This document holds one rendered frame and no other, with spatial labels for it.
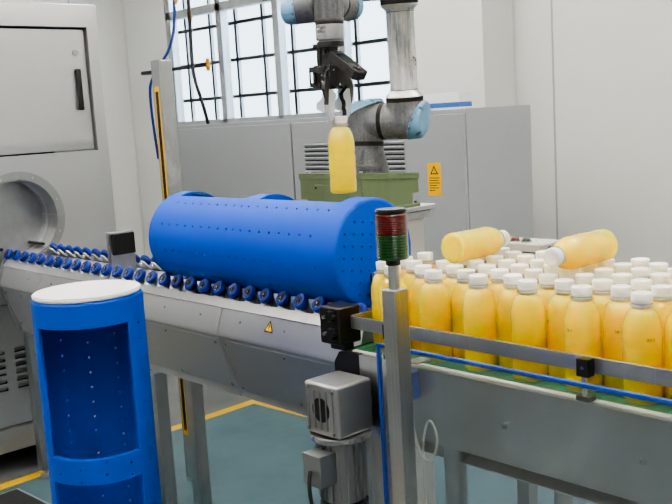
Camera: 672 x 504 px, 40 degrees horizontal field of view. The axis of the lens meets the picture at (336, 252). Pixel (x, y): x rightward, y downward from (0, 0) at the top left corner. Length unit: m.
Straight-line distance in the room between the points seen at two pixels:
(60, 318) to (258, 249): 0.55
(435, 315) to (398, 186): 0.92
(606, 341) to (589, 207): 3.38
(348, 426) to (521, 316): 0.48
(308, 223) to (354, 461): 0.63
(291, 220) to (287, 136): 2.32
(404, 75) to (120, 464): 1.39
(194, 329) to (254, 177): 2.20
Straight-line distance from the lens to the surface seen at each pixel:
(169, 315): 2.97
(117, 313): 2.41
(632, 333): 1.74
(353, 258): 2.34
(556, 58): 5.24
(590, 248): 1.99
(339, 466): 2.12
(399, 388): 1.87
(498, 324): 1.96
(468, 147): 4.03
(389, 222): 1.79
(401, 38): 2.87
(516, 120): 4.33
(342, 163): 2.42
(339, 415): 2.06
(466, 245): 2.11
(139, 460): 2.52
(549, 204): 5.29
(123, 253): 3.42
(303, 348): 2.45
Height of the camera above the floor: 1.44
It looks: 8 degrees down
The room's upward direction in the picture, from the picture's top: 3 degrees counter-clockwise
